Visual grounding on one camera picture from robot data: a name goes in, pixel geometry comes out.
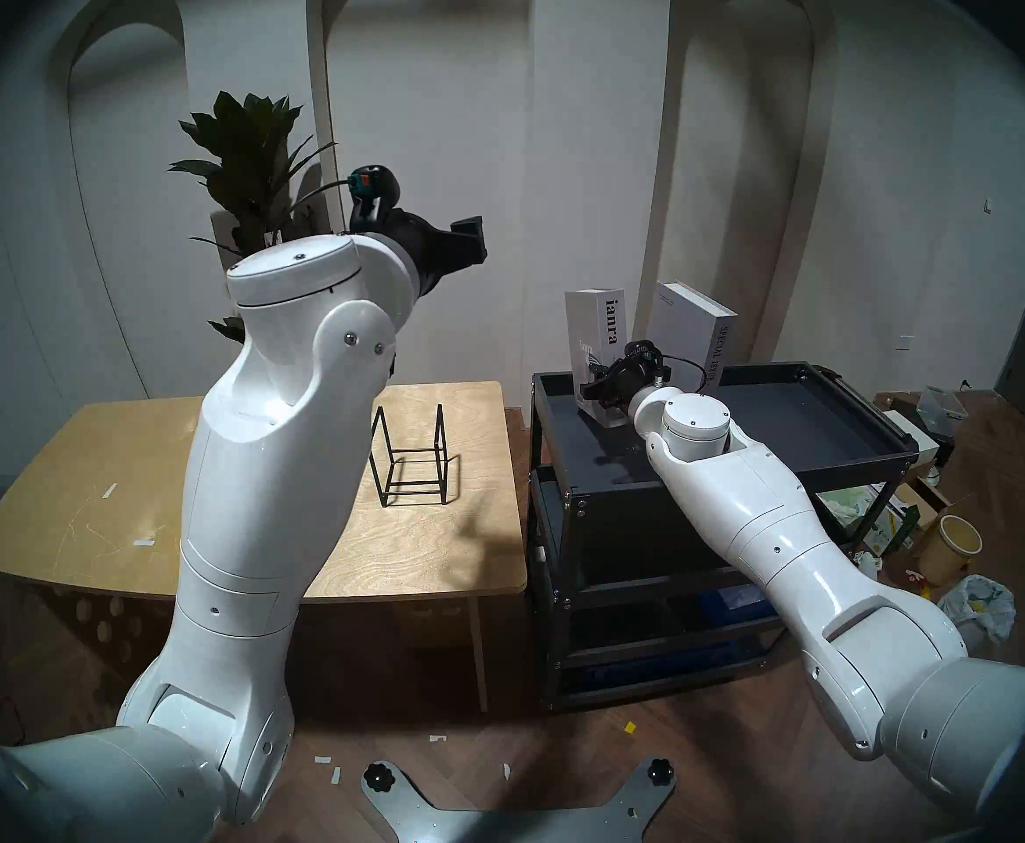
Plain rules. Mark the beige plastic bucket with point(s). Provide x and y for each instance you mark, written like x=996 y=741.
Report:
x=947 y=556

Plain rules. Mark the white special issue book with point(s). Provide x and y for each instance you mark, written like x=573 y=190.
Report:
x=688 y=323

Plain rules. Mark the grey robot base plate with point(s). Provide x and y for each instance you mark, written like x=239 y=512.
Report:
x=521 y=824

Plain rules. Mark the black metal utility cart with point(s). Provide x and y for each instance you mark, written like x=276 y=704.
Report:
x=829 y=428

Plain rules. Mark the pale green printed sheet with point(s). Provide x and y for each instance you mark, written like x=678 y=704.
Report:
x=846 y=507

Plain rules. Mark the white cardboard box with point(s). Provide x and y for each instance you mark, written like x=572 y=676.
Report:
x=912 y=433

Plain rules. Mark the clear plastic storage box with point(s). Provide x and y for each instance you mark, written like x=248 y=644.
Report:
x=941 y=409

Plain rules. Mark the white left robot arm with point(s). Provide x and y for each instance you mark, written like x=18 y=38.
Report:
x=284 y=428

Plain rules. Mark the green and white box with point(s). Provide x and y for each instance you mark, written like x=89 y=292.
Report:
x=895 y=525

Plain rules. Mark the tall dark green plant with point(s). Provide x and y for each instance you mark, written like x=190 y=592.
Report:
x=249 y=147

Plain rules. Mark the white ianra book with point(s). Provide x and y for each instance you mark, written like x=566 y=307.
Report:
x=596 y=323

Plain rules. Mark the blue flat box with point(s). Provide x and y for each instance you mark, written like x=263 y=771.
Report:
x=745 y=599

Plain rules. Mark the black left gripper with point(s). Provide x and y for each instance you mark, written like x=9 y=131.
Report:
x=429 y=253

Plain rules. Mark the open brown cardboard box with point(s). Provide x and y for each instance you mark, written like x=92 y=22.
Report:
x=925 y=499

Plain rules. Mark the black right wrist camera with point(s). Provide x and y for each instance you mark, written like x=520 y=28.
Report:
x=649 y=358

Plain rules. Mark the white bin with bag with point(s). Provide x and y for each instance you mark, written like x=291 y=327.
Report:
x=987 y=600

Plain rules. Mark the light wooden table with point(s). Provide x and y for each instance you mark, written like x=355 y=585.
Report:
x=82 y=481

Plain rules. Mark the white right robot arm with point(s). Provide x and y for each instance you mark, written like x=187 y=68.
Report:
x=758 y=499

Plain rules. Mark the black star knob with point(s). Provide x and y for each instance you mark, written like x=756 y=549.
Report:
x=380 y=777
x=658 y=772

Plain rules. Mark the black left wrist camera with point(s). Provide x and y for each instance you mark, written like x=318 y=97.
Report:
x=374 y=191

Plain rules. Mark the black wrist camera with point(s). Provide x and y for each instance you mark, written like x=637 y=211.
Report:
x=374 y=191
x=649 y=358

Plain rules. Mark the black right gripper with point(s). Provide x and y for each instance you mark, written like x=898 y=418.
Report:
x=625 y=383

